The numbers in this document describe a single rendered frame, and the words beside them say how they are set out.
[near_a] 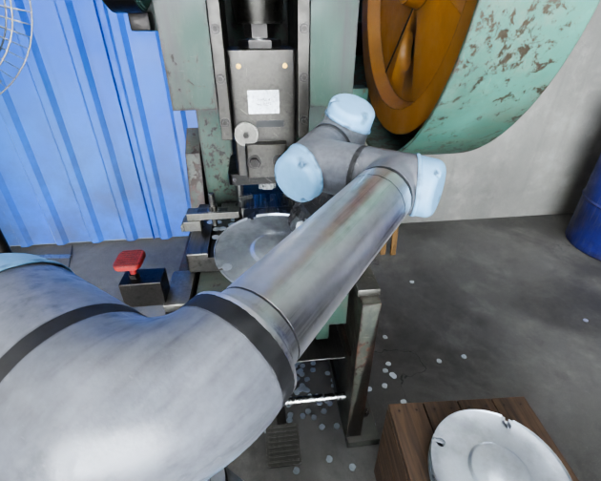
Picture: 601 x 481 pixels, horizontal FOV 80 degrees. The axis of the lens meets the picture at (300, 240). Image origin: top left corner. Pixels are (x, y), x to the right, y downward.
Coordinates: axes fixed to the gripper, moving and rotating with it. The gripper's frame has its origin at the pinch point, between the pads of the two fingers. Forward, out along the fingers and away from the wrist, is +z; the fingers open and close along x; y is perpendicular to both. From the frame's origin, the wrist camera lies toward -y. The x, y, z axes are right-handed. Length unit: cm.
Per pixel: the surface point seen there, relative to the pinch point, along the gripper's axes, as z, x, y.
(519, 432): 20, 31, 60
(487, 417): 23, 28, 54
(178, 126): 63, 15, -128
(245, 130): -11.5, -2.5, -25.2
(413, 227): 105, 143, -39
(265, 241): 2.3, -6.8, -3.1
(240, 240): 3.9, -11.3, -6.5
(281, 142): -10.2, 4.8, -20.2
